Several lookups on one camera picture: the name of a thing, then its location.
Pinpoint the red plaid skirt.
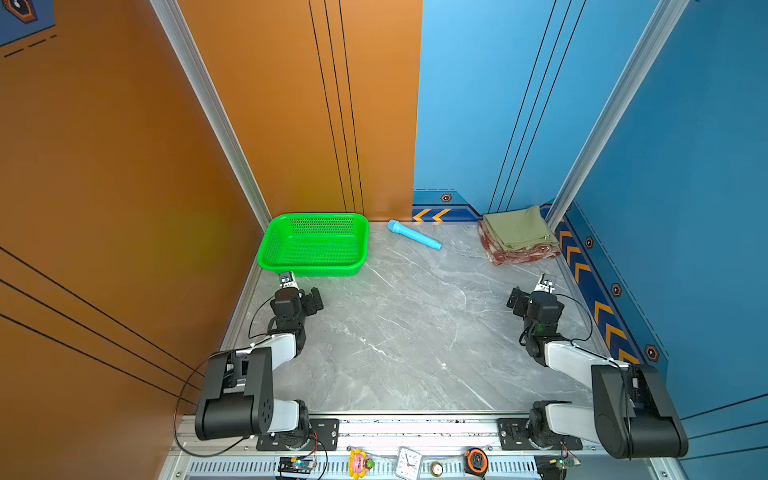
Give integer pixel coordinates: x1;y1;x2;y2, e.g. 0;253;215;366
477;220;562;266

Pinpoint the olive green skirt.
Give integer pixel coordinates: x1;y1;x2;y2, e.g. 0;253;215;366
483;206;557;250

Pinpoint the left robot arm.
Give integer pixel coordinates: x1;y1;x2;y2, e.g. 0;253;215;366
195;286;324;449

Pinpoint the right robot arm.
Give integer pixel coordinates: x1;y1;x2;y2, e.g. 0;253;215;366
507;283;689;459

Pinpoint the green plastic basket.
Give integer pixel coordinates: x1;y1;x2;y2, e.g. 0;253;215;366
257;213;370;277

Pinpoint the blue toy microphone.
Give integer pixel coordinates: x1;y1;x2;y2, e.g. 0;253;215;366
387;220;442;250

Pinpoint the right circuit board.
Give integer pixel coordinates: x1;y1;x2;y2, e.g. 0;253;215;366
534;456;582;480

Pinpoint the green circuit board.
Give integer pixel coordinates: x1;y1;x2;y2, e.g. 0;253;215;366
276;457;317;480

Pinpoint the orange black tape measure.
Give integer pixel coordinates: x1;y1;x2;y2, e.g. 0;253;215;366
463;447;489;479

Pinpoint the yellow pink flower toy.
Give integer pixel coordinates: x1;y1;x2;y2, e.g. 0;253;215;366
348;449;375;480

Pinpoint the small round brass object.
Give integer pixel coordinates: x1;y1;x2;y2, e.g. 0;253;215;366
430;461;444;478

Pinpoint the small white clock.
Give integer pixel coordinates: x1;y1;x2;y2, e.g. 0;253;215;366
394;447;423;480

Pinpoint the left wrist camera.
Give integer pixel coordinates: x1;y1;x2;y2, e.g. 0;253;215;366
278;271;299;290

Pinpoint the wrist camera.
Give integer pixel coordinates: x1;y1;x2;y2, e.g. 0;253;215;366
278;271;299;290
534;274;555;295

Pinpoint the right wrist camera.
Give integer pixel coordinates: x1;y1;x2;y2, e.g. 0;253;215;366
534;274;555;295

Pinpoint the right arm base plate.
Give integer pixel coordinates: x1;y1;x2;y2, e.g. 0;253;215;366
496;417;583;451

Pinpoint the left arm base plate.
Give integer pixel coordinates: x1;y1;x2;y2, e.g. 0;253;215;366
256;417;340;452

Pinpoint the aluminium front rail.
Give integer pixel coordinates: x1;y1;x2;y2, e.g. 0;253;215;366
159;412;687;479

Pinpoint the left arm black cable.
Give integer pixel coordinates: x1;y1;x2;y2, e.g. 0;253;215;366
173;293;277;458

